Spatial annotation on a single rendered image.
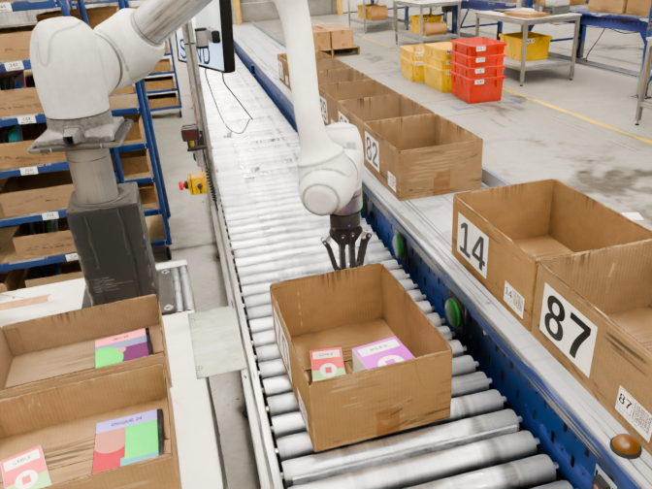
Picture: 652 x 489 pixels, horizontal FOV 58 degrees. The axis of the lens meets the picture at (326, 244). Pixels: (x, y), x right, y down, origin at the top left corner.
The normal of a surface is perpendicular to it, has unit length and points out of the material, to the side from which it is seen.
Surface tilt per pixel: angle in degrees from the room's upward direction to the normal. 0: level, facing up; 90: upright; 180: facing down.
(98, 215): 90
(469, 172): 91
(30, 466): 0
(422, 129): 90
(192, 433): 0
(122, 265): 90
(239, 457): 0
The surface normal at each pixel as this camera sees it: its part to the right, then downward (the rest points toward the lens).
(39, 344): 0.31, 0.38
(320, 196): -0.16, 0.58
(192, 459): -0.07, -0.90
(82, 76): 0.65, 0.30
